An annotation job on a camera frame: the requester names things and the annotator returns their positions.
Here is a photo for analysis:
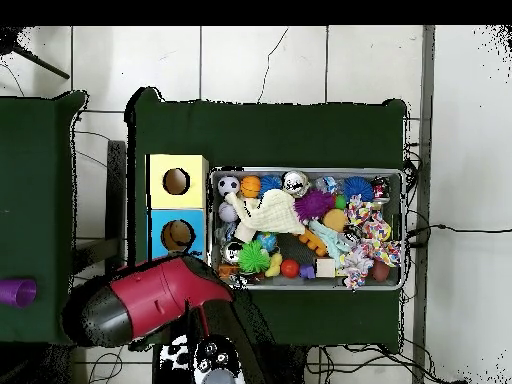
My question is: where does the plain wooden cube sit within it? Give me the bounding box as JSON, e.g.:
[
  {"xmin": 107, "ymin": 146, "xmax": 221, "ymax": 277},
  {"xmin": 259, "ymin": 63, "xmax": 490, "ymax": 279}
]
[{"xmin": 315, "ymin": 257, "xmax": 337, "ymax": 280}]

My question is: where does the clear mesh bin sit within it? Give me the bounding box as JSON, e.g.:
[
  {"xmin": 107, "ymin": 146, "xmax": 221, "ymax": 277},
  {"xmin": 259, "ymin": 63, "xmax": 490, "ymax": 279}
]
[{"xmin": 208, "ymin": 166, "xmax": 405, "ymax": 291}]

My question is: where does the wooden box with three holes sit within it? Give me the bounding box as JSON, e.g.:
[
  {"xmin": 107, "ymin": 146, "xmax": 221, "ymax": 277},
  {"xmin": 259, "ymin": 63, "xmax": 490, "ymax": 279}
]
[{"xmin": 146, "ymin": 153, "xmax": 211, "ymax": 262}]

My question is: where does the cream knitted cloth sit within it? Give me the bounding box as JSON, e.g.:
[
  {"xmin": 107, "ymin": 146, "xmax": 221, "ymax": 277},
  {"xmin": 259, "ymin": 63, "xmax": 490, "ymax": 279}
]
[{"xmin": 225, "ymin": 188, "xmax": 308, "ymax": 245}]

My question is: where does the small orange basketball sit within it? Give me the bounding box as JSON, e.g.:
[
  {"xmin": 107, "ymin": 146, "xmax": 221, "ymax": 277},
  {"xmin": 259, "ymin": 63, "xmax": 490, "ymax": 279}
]
[{"xmin": 239, "ymin": 174, "xmax": 263, "ymax": 200}]

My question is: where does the small soccer ball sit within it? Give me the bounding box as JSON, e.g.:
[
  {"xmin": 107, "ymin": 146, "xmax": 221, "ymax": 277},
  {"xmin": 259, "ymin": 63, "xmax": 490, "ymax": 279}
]
[{"xmin": 216, "ymin": 175, "xmax": 241, "ymax": 198}]

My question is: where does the green fuzzy toy with eyes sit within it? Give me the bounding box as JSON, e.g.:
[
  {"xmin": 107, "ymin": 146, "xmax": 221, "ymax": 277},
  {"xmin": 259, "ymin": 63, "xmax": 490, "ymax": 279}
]
[{"xmin": 236, "ymin": 240, "xmax": 273, "ymax": 277}]

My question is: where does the purple spiky ball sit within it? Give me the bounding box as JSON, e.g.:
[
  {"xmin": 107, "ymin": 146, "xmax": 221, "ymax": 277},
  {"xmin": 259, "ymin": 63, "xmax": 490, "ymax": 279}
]
[{"xmin": 293, "ymin": 189, "xmax": 337, "ymax": 222}]

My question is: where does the small red ball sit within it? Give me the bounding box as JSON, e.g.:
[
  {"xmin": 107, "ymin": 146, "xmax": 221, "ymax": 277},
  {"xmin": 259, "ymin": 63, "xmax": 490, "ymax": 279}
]
[{"xmin": 279, "ymin": 259, "xmax": 301, "ymax": 280}]

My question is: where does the orange foam ball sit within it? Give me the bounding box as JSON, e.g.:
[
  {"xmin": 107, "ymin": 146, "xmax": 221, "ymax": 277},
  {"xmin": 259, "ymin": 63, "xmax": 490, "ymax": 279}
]
[{"xmin": 322, "ymin": 208, "xmax": 349, "ymax": 233}]

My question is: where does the blue spiky ball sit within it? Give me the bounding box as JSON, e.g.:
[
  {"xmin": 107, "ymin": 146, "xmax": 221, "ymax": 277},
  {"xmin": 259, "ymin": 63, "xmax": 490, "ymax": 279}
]
[{"xmin": 342, "ymin": 175, "xmax": 375, "ymax": 203}]

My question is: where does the colourful patterned cloth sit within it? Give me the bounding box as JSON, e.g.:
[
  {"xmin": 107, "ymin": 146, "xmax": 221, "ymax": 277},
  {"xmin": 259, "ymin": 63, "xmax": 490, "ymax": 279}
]
[{"xmin": 335, "ymin": 198, "xmax": 404, "ymax": 290}]

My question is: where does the green cloth side table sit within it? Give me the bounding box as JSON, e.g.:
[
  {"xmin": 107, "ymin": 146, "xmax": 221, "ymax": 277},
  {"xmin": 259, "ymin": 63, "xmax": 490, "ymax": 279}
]
[{"xmin": 0, "ymin": 87, "xmax": 91, "ymax": 348}]

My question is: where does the purple plastic cup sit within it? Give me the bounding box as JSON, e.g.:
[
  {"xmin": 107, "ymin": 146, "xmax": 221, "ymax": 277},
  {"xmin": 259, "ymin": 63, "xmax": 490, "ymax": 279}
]
[{"xmin": 0, "ymin": 278, "xmax": 39, "ymax": 309}]

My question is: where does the black tripod leg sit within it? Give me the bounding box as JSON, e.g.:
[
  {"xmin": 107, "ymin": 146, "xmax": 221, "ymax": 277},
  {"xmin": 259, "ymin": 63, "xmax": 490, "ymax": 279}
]
[{"xmin": 0, "ymin": 27, "xmax": 72, "ymax": 81}]

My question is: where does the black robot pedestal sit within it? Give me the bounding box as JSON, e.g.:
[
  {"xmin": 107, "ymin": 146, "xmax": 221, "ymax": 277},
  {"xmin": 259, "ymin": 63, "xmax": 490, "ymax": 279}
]
[{"xmin": 271, "ymin": 343, "xmax": 321, "ymax": 384}]

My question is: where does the black floor cable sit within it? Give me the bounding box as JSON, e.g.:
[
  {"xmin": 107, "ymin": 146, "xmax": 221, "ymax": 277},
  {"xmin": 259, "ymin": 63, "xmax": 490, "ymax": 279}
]
[{"xmin": 406, "ymin": 223, "xmax": 512, "ymax": 240}]

